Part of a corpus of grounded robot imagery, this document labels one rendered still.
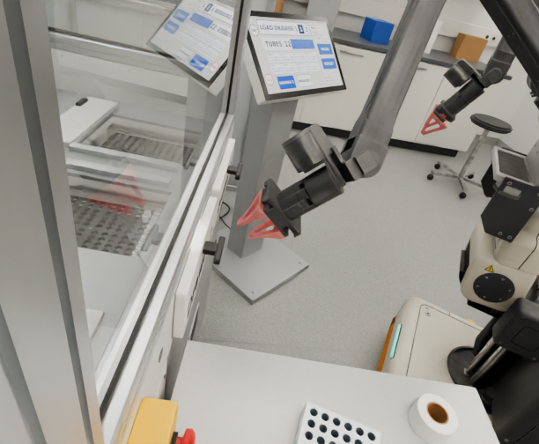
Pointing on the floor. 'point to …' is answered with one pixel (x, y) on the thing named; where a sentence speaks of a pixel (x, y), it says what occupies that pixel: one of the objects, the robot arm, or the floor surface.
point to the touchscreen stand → (241, 283)
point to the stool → (474, 150)
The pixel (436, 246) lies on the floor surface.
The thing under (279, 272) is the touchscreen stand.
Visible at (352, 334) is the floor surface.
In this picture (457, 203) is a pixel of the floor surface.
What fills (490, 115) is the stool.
